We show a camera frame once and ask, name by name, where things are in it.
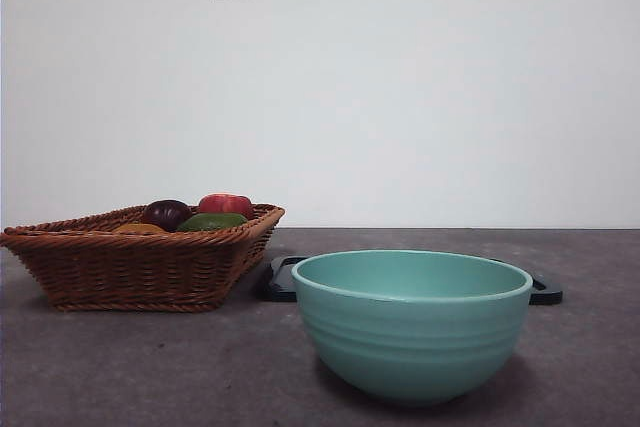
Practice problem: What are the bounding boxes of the dark purple round fruit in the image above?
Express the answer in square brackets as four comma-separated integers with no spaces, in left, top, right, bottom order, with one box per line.
[141,199,194,232]

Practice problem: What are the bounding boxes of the green oval fruit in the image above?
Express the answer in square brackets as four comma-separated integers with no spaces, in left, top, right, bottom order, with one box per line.
[175,212,250,233]

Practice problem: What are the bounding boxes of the dark rectangular tray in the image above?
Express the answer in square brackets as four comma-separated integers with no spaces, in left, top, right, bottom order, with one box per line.
[257,255,565,306]

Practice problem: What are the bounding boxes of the red round fruit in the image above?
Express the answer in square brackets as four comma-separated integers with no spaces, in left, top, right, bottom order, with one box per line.
[197,192,255,220]

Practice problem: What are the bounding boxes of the teal ribbed bowl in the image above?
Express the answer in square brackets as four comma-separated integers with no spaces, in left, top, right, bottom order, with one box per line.
[291,249,535,407]

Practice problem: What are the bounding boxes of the brown wicker basket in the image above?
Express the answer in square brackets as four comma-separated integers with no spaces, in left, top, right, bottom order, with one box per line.
[0,202,287,312]

